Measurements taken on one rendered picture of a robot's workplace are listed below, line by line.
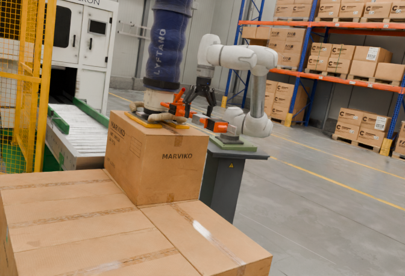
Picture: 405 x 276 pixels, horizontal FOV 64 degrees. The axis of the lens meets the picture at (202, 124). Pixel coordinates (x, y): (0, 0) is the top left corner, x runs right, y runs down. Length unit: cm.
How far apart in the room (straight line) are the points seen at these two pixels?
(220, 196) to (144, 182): 98
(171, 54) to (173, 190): 77
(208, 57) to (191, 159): 61
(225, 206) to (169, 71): 126
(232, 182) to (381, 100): 794
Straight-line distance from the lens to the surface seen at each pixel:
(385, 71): 883
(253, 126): 242
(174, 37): 190
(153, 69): 191
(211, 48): 160
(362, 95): 1035
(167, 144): 175
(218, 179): 254
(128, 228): 161
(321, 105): 1078
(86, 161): 232
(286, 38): 1018
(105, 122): 344
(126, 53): 1225
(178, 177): 186
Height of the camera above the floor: 134
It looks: 10 degrees down
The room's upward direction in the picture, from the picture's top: 10 degrees clockwise
